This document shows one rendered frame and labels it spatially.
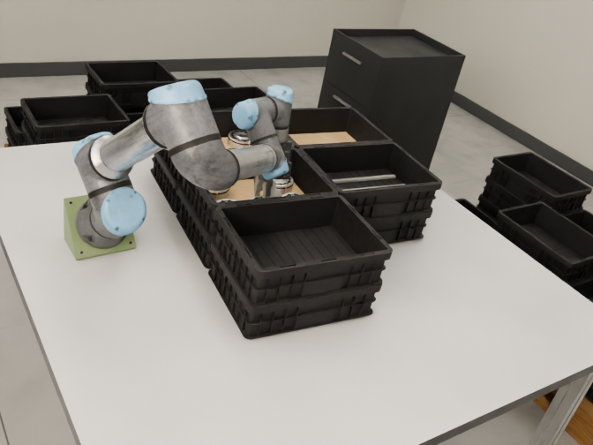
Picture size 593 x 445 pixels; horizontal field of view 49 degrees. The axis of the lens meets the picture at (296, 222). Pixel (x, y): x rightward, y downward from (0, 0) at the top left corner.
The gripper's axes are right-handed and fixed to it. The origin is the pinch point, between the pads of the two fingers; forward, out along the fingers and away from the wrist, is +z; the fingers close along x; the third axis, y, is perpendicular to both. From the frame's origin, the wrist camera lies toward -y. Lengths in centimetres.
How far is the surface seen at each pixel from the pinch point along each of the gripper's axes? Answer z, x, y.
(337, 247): 4.2, -23.5, 14.9
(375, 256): -3.6, -41.7, 14.6
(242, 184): 0.9, 14.0, 0.0
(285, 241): 3.9, -17.6, 1.0
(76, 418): 20, -52, -62
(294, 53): 41, 340, 184
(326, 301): 9.1, -40.7, 3.0
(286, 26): 18, 337, 171
